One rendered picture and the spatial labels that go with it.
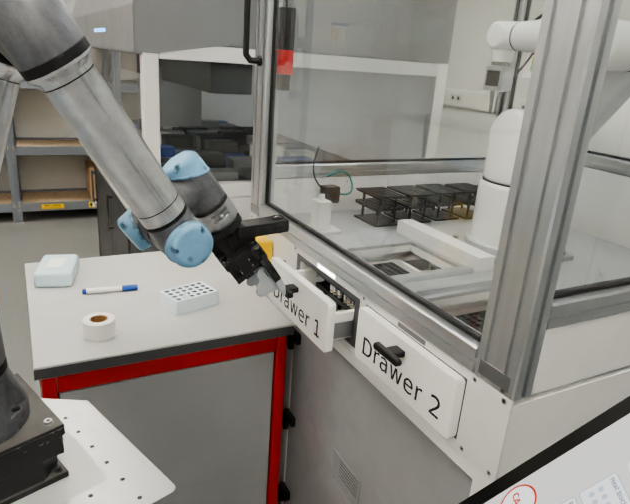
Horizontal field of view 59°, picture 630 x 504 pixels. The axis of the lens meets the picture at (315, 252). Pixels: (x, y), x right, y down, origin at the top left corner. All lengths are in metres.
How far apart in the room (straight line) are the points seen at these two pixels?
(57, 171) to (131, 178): 4.53
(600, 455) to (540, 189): 0.35
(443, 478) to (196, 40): 1.42
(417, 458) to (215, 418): 0.56
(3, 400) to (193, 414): 0.62
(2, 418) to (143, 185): 0.38
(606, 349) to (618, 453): 0.45
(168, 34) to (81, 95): 1.06
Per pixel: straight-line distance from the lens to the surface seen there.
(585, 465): 0.56
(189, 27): 1.87
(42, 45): 0.79
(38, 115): 5.30
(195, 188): 1.03
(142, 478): 0.95
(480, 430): 0.93
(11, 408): 0.94
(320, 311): 1.13
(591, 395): 1.01
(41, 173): 5.38
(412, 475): 1.14
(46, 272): 1.62
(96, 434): 1.05
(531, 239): 0.78
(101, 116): 0.82
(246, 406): 1.47
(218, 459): 1.54
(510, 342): 0.84
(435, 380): 0.95
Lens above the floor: 1.38
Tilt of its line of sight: 19 degrees down
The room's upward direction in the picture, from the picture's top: 4 degrees clockwise
